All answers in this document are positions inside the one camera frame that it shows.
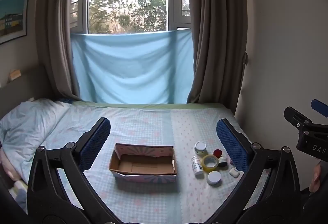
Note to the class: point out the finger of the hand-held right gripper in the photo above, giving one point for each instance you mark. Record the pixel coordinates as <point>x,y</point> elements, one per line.
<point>294,116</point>
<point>319,108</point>

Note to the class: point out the round white jar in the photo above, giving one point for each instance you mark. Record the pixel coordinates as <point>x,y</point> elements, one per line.
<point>214,177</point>

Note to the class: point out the cardboard box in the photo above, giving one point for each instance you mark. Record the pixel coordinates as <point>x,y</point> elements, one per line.
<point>143,165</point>

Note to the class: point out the small pale green jar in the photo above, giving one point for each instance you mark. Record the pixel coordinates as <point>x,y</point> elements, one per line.
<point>223,161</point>

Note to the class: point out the small beige box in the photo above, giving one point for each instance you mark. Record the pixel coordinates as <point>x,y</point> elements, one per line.
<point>14,74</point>

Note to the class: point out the white lid green label jar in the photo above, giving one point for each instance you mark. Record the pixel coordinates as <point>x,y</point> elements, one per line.
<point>200,147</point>

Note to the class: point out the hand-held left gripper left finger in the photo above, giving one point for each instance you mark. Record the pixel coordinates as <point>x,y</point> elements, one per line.
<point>94,142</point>

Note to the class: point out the white earbuds case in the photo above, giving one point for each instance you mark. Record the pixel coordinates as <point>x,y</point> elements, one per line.
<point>234,172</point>

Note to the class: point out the dark blue cloth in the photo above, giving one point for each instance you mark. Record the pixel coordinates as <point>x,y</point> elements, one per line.
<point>67,100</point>

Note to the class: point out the clear tape roll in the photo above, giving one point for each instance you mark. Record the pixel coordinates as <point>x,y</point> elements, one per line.
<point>205,165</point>

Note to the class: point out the framed wall poster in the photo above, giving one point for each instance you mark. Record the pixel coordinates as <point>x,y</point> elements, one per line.
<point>12,16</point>

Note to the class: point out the white pill bottle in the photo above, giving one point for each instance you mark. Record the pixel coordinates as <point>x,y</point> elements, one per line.
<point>196,167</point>

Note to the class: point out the small red cap jar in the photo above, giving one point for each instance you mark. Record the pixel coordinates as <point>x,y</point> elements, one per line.
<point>217,153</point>

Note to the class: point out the light blue hanging cloth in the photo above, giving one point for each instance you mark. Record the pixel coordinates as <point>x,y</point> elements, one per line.
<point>130,67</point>

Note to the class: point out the person's right hand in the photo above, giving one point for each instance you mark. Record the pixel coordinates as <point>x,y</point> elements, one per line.
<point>315,178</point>

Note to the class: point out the grey headboard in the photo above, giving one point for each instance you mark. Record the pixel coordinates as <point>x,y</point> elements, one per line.
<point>23,88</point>

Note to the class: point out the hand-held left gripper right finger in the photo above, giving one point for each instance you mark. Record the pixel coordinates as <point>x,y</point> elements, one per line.
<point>232,147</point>

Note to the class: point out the light blue pillow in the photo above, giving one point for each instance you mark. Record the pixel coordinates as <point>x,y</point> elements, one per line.
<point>25,126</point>

